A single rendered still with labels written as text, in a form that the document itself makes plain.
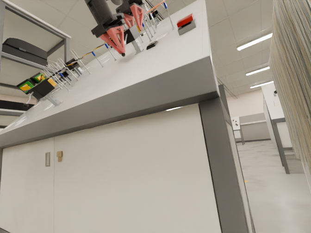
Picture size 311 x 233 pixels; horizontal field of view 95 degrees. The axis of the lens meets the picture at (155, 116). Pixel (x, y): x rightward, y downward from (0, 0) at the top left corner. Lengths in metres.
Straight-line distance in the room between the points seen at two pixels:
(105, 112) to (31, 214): 0.59
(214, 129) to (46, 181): 0.63
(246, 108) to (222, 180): 11.25
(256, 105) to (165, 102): 11.28
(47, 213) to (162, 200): 0.49
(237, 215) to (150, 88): 0.27
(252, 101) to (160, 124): 11.29
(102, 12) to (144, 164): 0.44
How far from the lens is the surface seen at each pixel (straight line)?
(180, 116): 0.31
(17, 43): 1.62
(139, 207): 0.39
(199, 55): 0.31
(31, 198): 0.85
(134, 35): 0.61
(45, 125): 0.64
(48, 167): 0.71
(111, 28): 0.51
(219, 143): 0.29
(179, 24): 0.54
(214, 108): 0.29
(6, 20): 1.82
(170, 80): 0.29
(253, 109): 11.48
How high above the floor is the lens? 0.73
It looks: 10 degrees up
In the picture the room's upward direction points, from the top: 7 degrees counter-clockwise
